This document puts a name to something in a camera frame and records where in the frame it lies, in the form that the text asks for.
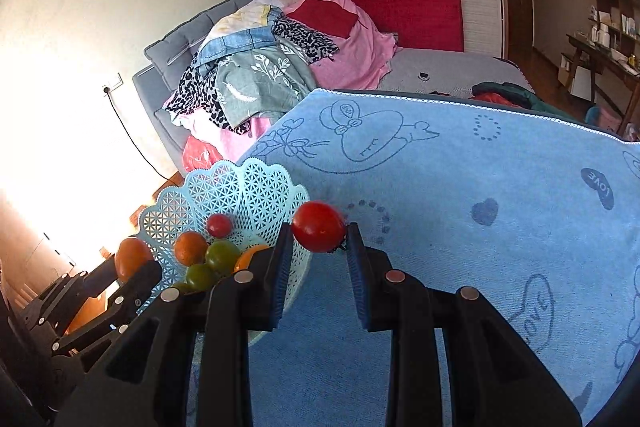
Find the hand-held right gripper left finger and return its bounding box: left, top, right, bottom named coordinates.
left=52, top=222, right=296, bottom=427

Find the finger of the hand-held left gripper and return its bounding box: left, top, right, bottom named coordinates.
left=27, top=257, right=118, bottom=323
left=50, top=259, right=164, bottom=355

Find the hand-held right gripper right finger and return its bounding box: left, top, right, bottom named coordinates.
left=346, top=222, right=583, bottom=427

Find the orange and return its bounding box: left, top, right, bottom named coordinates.
left=114, top=237, right=154, bottom=284
left=173, top=231, right=209, bottom=267
left=233, top=244, right=271, bottom=274

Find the teal plastic lattice basket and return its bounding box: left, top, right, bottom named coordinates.
left=137, top=158, right=313, bottom=344

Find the green round fruit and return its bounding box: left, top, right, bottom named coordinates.
left=205, top=239, right=242, bottom=274
left=185, top=263, right=219, bottom=292

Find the small red tomato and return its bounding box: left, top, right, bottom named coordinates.
left=206, top=213, right=233, bottom=239

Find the blue printed towel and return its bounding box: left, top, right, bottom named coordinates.
left=185, top=88, right=640, bottom=427

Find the red floral blanket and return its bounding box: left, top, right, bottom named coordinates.
left=181, top=134, right=221, bottom=175

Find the grey-green leaf print cloth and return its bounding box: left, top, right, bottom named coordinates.
left=215, top=44, right=318, bottom=128

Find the pile of clothes and bedding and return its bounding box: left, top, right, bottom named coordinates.
left=170, top=0, right=403, bottom=160

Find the grey upholstered bed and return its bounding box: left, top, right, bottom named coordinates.
left=132, top=0, right=536, bottom=168

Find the dark green jacket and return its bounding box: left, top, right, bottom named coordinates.
left=471, top=81, right=576, bottom=115

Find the blue denim garment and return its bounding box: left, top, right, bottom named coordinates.
left=197, top=24, right=278, bottom=66

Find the leopard print cloth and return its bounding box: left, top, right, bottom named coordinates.
left=165, top=17, right=341, bottom=135

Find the yellow and white cloth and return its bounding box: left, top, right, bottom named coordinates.
left=207, top=0, right=303, bottom=42

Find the dark red cloth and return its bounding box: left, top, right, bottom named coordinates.
left=285, top=0, right=358, bottom=38

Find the wooden desk shelf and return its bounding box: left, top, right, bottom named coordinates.
left=557, top=0, right=640, bottom=138

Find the black power cable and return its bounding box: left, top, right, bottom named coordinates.
left=106, top=91, right=171, bottom=180

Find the white wall socket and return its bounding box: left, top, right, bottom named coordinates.
left=100, top=73, right=124, bottom=96

